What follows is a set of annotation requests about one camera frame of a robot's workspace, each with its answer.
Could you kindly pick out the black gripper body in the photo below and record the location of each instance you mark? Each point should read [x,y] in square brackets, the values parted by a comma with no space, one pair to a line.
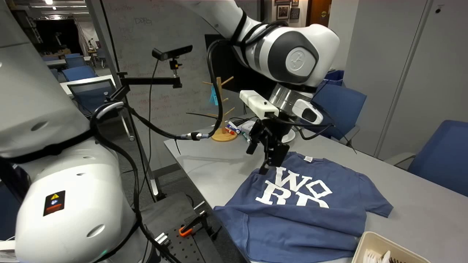
[272,131]

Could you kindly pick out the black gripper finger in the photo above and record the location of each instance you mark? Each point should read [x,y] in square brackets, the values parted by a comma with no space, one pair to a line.
[275,156]
[253,144]

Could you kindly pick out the blue printed t-shirt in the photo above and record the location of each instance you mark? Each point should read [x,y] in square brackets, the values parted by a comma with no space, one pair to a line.
[301,224]

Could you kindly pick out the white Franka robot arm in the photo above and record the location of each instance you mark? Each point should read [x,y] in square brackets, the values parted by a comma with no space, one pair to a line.
[63,195]

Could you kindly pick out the wooden mug tree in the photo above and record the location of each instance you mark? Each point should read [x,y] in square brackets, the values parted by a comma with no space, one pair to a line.
[225,135]

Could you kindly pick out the small blue hanging item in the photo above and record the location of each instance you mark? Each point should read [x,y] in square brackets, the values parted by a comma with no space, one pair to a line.
[213,96]

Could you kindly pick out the black monitor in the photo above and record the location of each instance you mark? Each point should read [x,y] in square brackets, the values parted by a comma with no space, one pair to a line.
[231,61]

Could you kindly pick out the black perforated breadboard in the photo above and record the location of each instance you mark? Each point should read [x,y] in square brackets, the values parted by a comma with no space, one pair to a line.
[194,249]

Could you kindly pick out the beige rectangular tray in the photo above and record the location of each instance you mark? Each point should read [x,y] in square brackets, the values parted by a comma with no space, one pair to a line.
[362,243]

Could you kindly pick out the brown wooden door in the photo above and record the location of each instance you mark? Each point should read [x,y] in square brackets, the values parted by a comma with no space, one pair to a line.
[319,13]

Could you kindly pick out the small silver metal part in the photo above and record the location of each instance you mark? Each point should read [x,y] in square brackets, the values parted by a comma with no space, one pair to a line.
[161,241]

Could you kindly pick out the white plastic cutlery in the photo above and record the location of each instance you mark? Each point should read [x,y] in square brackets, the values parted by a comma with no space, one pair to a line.
[377,257]

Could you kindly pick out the white tall cabinet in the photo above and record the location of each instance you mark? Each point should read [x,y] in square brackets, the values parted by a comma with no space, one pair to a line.
[414,74]

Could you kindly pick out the blue background office chair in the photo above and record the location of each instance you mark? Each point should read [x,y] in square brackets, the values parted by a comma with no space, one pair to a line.
[89,97]
[77,73]

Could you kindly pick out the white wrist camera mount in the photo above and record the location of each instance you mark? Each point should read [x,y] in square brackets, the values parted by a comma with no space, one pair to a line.
[257,103]

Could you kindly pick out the framed wall picture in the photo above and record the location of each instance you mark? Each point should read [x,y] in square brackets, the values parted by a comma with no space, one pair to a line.
[282,13]
[295,13]

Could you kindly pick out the black stereo camera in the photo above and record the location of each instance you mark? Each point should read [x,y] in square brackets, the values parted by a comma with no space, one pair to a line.
[169,52]

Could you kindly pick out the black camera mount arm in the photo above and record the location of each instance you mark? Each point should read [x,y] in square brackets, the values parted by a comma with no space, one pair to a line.
[146,81]

